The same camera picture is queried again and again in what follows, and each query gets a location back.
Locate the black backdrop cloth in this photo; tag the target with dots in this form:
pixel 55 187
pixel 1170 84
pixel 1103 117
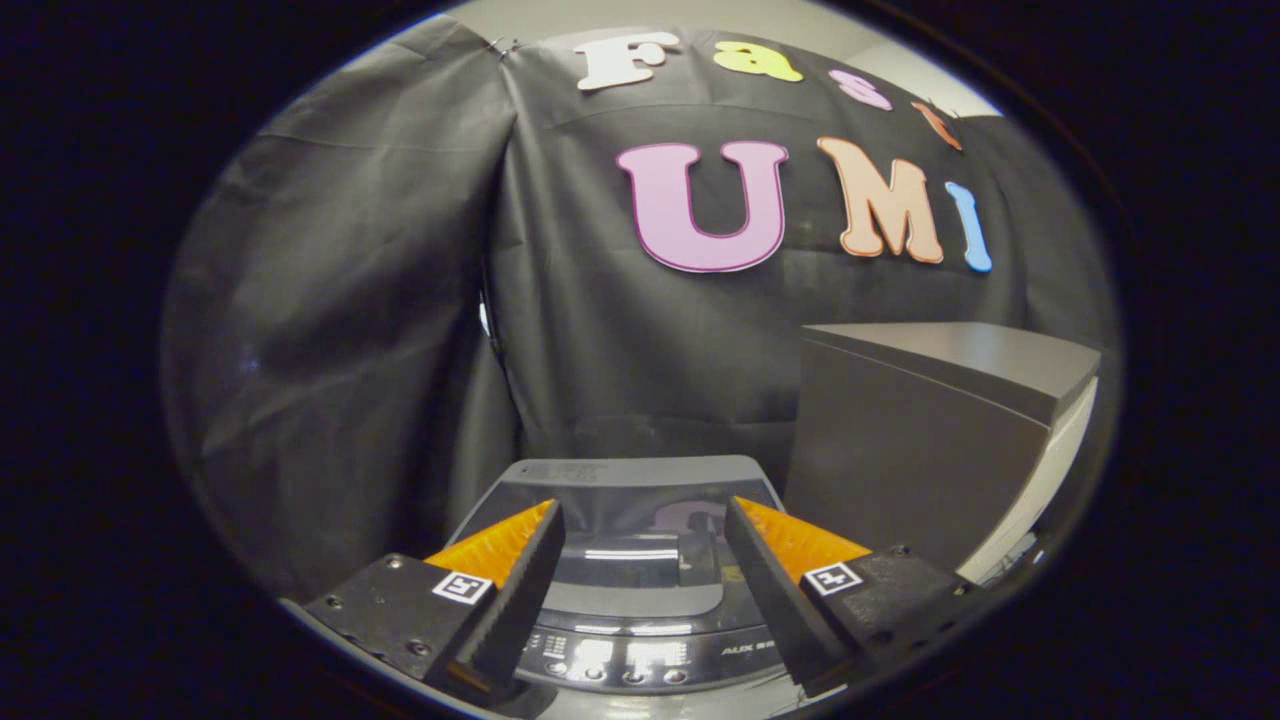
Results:
pixel 330 330

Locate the beige cabinet with grey top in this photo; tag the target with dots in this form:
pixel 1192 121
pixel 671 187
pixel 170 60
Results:
pixel 900 450

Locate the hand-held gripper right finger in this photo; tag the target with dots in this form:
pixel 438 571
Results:
pixel 775 590

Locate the grey washing machine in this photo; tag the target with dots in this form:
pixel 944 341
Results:
pixel 640 660

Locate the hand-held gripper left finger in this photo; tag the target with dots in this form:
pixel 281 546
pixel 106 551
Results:
pixel 520 600

